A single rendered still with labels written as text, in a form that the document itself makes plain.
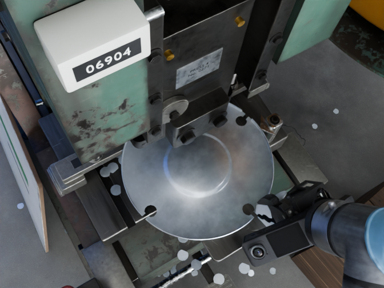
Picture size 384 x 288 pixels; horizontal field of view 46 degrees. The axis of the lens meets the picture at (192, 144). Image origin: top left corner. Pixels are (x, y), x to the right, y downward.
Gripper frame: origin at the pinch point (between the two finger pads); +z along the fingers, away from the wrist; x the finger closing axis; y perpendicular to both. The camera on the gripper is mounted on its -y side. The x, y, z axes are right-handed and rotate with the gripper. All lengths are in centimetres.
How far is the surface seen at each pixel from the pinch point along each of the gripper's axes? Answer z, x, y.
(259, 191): 2.6, 2.6, 3.1
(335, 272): 40, -43, 26
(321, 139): 79, -18, 64
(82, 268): 82, -12, -37
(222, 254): 0.3, -2.8, -9.3
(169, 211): 5.0, 7.8, -13.1
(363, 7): -11.4, 23.8, 29.5
